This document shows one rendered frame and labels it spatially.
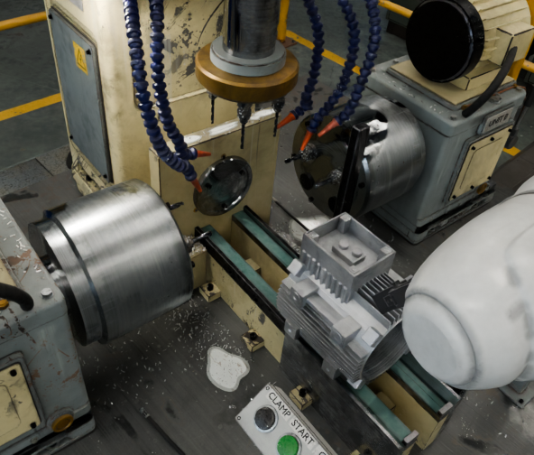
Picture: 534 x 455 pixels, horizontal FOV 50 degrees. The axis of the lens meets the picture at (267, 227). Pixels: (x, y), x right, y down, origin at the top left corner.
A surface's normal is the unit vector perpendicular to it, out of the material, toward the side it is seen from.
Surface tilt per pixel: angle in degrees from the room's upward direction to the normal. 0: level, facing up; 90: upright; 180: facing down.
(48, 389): 90
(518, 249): 12
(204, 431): 0
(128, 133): 90
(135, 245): 39
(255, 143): 90
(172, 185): 90
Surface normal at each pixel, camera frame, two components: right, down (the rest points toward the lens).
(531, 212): -0.06, -0.84
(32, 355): 0.61, 0.57
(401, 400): -0.79, 0.36
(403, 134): 0.45, -0.20
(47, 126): 0.08, -0.73
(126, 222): 0.29, -0.48
